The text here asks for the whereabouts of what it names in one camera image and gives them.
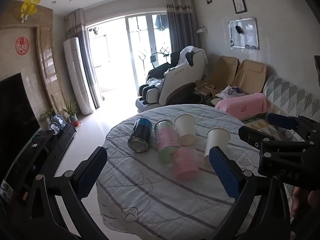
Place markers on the purple patterned pillow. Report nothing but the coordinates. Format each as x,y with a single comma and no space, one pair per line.
231,92

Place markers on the small photo frame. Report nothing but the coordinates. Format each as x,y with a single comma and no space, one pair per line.
60,121

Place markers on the yellow artificial flowers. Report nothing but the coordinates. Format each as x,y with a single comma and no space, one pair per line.
29,5

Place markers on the wall whiteboard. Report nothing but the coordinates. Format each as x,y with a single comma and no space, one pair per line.
243,33

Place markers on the round table with striped cloth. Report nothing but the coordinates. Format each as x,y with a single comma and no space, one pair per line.
150,195

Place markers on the black television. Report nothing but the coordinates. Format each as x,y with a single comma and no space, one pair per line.
16,120

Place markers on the beige covered chair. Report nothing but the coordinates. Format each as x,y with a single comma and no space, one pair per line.
222,75
251,76

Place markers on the person's right hand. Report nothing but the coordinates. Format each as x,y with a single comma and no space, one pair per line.
298,201

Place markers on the white paper cup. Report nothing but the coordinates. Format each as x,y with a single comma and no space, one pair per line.
185,128
217,142

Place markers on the green and pink tin can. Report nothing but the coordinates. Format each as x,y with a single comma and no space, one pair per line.
166,140

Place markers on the white wall-mounted device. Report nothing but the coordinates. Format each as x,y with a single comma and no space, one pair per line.
202,29

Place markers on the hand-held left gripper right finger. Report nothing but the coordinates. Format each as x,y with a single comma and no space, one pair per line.
225,173

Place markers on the grey striped curtain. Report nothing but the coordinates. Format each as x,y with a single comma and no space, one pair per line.
178,20
86,62

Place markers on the black television cabinet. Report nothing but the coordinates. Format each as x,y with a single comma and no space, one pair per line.
53,142

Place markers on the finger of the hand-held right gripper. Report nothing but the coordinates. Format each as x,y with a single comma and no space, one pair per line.
281,121
252,133

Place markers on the white standing air conditioner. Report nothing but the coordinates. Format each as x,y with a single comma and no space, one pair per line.
77,77

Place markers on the pink plastic cup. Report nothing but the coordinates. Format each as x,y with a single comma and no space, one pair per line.
186,164

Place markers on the pink cushion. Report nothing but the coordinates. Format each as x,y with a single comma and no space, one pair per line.
242,106

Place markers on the dark blue metal can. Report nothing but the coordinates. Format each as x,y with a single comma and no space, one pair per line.
140,135

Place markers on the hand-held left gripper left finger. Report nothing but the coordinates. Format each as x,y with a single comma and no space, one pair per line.
90,176

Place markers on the white massage chair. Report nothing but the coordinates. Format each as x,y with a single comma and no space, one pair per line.
176,85

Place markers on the red round wall decoration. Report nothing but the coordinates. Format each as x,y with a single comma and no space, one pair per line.
22,45

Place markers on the sofa with diamond-pattern cover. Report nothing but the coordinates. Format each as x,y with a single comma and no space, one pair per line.
287,97

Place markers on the glass sliding door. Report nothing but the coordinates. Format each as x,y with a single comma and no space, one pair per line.
145,55

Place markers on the white towel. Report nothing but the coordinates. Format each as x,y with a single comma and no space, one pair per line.
184,52

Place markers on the potted green plant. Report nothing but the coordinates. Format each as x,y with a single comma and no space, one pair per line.
72,112
47,115

